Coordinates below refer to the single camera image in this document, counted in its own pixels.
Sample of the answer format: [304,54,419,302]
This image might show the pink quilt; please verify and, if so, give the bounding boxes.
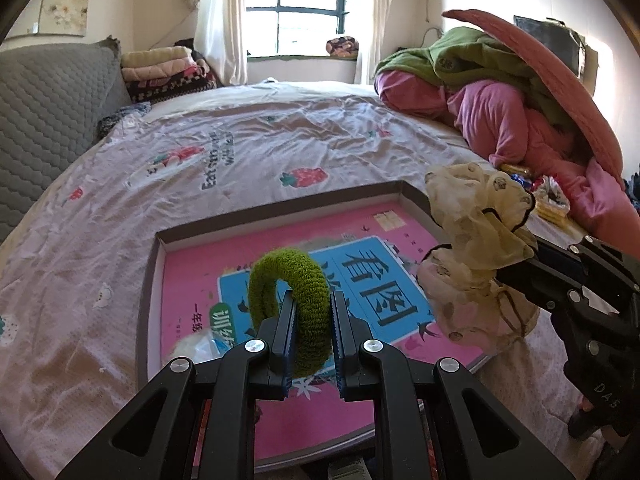
[375,70,640,261]

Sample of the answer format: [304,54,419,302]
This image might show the patterned cushion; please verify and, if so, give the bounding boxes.
[325,35,361,58]

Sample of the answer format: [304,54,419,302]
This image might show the small blue yellow packet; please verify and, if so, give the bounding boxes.
[500,162,536,186]

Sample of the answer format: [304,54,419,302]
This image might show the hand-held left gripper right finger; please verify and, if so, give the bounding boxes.
[330,291,576,480]

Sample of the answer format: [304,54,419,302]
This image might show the yellow snack packets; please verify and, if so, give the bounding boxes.
[530,195,573,226]

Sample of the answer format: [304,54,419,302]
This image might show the green blanket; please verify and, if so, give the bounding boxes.
[375,26,576,126]

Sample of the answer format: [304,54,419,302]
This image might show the salmon pink pad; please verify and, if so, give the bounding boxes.
[442,8,626,186]

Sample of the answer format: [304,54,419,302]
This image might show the dark framed window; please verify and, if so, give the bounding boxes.
[245,0,373,58]

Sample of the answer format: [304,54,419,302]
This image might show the white red frilly scrunchie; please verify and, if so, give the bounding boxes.
[530,175,571,211]

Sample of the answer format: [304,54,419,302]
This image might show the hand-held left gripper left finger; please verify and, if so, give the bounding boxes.
[55,290,298,480]

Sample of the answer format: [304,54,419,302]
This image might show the cream folded blanket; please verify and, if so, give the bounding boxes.
[121,46,193,68]

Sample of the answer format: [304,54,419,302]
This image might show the cream organza scrunchie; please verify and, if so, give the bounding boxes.
[416,162,541,343]

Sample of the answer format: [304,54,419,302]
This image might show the white clear snack packet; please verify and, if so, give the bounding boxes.
[172,332,223,367]

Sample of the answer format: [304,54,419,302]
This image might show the pink box lid tray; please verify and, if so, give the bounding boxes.
[136,180,501,476]

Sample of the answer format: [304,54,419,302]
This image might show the green fuzzy scrunchie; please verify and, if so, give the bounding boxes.
[247,249,335,378]

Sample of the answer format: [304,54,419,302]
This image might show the grey quilted headboard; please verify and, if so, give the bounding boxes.
[0,40,133,243]

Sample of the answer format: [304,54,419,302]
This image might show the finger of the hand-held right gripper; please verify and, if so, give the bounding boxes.
[492,260,576,311]
[531,238,585,269]

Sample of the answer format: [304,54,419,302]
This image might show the black television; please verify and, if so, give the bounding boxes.
[514,16,593,81]

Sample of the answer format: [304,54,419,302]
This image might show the dark blue patterned cloth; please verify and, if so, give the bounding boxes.
[96,101,152,139]

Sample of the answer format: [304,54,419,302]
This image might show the dark patterned folded blanket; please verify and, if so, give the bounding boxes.
[127,67,221,106]

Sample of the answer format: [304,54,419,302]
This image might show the pink folded blanket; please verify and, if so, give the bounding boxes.
[122,57,202,81]

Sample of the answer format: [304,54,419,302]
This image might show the white curtain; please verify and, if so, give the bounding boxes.
[194,0,248,86]
[355,0,396,86]

